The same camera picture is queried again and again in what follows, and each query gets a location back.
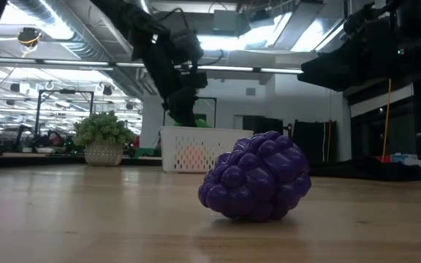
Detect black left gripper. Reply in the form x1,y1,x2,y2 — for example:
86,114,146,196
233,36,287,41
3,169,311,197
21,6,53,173
132,28,209,127

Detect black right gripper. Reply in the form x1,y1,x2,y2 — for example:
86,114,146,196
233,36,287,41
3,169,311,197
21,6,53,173
297,2,416,92

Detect green toy cucumber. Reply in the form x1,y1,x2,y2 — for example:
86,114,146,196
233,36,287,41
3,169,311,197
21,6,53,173
173,118,212,129

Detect white plastic basket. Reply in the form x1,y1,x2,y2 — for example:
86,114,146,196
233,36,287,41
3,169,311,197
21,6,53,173
161,126,255,173

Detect black panel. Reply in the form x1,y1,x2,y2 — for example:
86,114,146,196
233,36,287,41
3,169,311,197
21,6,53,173
292,119,338,164

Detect pale green bushy potted plant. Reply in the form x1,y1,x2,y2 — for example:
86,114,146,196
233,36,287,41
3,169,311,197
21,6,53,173
73,110,137,167

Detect black cloth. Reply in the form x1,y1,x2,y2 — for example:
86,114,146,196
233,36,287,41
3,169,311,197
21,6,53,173
308,156,421,182

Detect purple toy grapes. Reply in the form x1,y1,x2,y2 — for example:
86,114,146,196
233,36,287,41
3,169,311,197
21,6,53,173
198,130,313,223

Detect blue box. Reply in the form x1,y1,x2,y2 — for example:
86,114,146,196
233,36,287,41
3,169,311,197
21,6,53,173
391,153,420,164

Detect yellow strap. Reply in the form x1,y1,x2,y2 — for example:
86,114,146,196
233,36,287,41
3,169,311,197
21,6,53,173
381,78,392,164

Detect silver ventilation duct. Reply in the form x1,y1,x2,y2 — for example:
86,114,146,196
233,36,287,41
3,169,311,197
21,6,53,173
133,0,153,15

